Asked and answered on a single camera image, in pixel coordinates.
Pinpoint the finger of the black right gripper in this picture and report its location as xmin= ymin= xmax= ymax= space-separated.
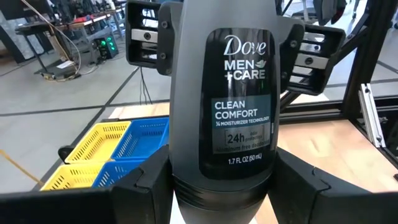
xmin=156 ymin=1 xmax=184 ymax=77
xmin=278 ymin=17 xmax=305 ymax=94

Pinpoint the blue plastic mesh basket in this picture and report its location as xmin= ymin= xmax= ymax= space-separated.
xmin=91 ymin=158 xmax=147 ymax=189
xmin=111 ymin=116 xmax=170 ymax=161

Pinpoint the black round knob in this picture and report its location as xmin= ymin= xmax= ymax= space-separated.
xmin=57 ymin=144 xmax=76 ymax=165

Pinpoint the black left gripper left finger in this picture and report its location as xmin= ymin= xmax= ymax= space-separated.
xmin=110 ymin=144 xmax=174 ymax=224

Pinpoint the thin black cable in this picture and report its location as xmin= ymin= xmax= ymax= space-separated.
xmin=139 ymin=66 xmax=154 ymax=106

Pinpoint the black box with green lights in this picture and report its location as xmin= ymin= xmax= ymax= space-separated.
xmin=92 ymin=34 xmax=120 ymax=61

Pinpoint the yellow floor cable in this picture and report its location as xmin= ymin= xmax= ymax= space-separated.
xmin=0 ymin=149 xmax=45 ymax=187

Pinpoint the tan hanging cable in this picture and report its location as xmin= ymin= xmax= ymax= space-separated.
xmin=20 ymin=0 xmax=83 ymax=82

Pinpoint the dark cluttered workbench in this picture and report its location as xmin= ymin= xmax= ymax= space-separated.
xmin=14 ymin=6 xmax=127 ymax=77

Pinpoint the grey roll-on deodorant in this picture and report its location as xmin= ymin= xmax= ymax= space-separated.
xmin=169 ymin=0 xmax=282 ymax=224

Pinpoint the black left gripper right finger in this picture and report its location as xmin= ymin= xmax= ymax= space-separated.
xmin=267 ymin=147 xmax=371 ymax=224

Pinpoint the silver aluminium bracket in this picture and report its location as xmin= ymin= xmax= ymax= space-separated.
xmin=358 ymin=82 xmax=387 ymax=149

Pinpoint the yellow plastic mesh basket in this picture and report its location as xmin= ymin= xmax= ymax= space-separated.
xmin=64 ymin=120 xmax=132 ymax=165
xmin=39 ymin=161 xmax=107 ymax=192

